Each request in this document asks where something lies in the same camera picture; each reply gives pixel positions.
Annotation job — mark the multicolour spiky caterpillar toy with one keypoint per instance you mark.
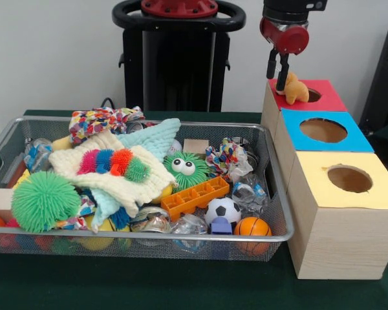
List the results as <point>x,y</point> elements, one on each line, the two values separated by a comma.
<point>110,163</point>

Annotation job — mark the brown plush toy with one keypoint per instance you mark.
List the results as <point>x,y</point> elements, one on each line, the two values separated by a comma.
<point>297,92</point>

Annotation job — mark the colourful polka dot cloth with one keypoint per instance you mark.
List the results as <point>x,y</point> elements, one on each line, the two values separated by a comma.
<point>225,157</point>
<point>97,123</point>

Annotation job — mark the orange basketball toy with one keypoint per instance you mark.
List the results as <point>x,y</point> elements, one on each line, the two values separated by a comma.
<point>252,227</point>

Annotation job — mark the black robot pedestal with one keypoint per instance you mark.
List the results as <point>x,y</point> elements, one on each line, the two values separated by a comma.
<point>174,71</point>

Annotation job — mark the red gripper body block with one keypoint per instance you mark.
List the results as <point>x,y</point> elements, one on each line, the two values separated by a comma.
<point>286,37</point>

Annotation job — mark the wooden box with three holes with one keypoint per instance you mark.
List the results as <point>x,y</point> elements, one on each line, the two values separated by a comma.
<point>343,239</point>

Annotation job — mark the mint green waffle cloth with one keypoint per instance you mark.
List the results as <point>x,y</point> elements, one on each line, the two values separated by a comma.
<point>152,137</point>

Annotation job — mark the dark green table cloth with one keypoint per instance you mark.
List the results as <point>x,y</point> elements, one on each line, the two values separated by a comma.
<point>181,284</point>

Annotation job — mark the black upright panel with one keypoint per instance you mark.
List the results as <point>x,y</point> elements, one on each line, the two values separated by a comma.
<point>385,84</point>

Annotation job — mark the cream yellow cloth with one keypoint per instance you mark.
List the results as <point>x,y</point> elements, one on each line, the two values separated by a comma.
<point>142,184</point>

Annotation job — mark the orange plastic toy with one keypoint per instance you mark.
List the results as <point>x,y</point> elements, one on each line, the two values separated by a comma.
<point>194,199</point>

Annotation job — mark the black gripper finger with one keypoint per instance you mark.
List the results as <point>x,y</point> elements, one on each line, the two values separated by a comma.
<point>271,64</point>
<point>282,72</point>

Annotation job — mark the small green spiky ball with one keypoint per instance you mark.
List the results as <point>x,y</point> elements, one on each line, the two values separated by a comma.
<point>187,173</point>

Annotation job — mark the clear mesh bin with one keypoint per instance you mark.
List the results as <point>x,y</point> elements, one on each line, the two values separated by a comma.
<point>278,213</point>

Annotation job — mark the black and white soccer ball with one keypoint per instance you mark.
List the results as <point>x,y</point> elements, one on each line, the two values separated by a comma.
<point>223,210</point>

